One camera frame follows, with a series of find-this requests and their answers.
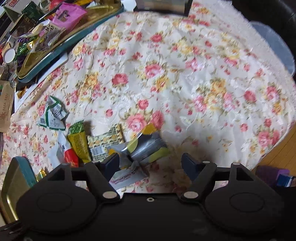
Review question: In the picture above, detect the floral tablecloth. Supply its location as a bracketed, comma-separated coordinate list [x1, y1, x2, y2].
[1, 1, 295, 194]

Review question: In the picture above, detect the gold tin tray with snacks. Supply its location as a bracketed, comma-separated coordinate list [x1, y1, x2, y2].
[16, 1, 124, 83]

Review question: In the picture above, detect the yellow green snack packet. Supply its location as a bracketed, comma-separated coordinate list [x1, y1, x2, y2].
[68, 120, 91, 163]

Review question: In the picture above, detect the white jar lid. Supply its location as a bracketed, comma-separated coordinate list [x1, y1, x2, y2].
[3, 48, 16, 64]

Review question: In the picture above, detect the empty gold tin tray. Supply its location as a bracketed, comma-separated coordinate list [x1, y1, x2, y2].
[1, 156, 37, 223]

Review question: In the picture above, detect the red white snack packet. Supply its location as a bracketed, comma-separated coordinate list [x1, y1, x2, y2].
[48, 131, 79, 169]

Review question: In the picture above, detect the kraft paper cereal bag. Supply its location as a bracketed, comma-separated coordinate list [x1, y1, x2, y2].
[0, 80, 14, 133]

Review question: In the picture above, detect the pink snack bag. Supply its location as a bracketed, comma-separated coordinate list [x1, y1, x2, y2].
[52, 3, 87, 33]

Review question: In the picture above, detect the white green triangular packet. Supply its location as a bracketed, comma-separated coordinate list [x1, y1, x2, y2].
[37, 96, 68, 131]

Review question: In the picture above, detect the silver yellow-green snack packet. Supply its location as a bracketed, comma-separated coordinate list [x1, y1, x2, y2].
[107, 123, 170, 169]

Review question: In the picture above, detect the gold patterned snack packet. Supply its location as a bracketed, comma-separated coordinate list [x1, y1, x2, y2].
[87, 124, 125, 163]

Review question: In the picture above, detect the white pink label packet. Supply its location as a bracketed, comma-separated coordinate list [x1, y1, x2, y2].
[109, 166, 147, 190]

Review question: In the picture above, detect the grey plastic bin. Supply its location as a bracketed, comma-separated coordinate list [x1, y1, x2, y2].
[250, 21, 295, 76]

